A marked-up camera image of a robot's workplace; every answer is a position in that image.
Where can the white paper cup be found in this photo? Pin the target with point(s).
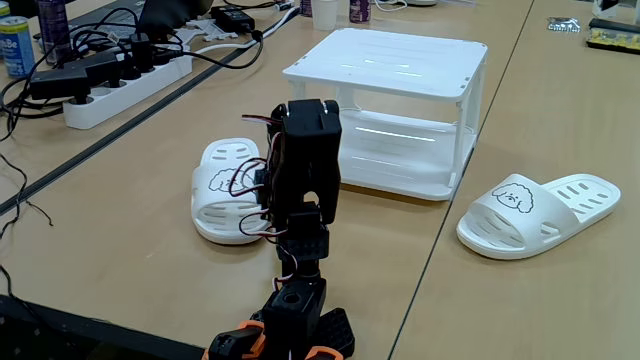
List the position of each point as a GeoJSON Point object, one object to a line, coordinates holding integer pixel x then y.
{"type": "Point", "coordinates": [325, 17]}

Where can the white power strip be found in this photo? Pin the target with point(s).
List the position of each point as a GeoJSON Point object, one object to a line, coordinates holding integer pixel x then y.
{"type": "Point", "coordinates": [125, 95]}

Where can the black and yellow box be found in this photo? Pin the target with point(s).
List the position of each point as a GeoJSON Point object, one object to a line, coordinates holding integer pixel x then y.
{"type": "Point", "coordinates": [612, 37]}

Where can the black power adapter brick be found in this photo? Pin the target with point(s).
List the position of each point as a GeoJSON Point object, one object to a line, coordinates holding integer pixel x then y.
{"type": "Point", "coordinates": [232, 19]}

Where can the dark purple drink can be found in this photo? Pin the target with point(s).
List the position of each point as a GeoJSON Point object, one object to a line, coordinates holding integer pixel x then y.
{"type": "Point", "coordinates": [360, 12]}
{"type": "Point", "coordinates": [306, 7]}

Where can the white slipper with dog drawing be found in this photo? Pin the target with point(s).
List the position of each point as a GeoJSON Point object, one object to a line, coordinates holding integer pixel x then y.
{"type": "Point", "coordinates": [205, 187]}
{"type": "Point", "coordinates": [545, 210]}

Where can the black flat electronic device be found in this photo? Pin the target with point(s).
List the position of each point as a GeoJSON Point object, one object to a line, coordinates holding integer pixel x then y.
{"type": "Point", "coordinates": [105, 15]}

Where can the tall dark purple can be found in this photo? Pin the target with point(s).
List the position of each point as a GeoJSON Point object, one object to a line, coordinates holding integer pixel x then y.
{"type": "Point", "coordinates": [54, 30]}

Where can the blue drink can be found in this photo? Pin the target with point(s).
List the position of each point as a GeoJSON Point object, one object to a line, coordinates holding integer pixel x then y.
{"type": "Point", "coordinates": [17, 50]}

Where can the silver foil wrapper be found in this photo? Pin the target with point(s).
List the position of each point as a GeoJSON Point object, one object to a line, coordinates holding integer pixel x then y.
{"type": "Point", "coordinates": [564, 25]}

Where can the black plug adapter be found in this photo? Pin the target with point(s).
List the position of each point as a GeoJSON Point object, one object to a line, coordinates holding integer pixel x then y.
{"type": "Point", "coordinates": [60, 82]}
{"type": "Point", "coordinates": [100, 67]}

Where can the white box with black print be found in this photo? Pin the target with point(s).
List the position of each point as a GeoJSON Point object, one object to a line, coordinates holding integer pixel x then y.
{"type": "Point", "coordinates": [620, 9]}

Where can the white printed bracket piece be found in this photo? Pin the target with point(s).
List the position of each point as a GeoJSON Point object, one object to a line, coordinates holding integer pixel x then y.
{"type": "Point", "coordinates": [215, 30]}
{"type": "Point", "coordinates": [180, 37]}

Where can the black power plug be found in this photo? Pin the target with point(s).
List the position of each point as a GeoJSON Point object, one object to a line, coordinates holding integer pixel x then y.
{"type": "Point", "coordinates": [141, 50]}

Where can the white plastic shoe rack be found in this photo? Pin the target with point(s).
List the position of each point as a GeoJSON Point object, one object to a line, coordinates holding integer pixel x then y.
{"type": "Point", "coordinates": [390, 55]}

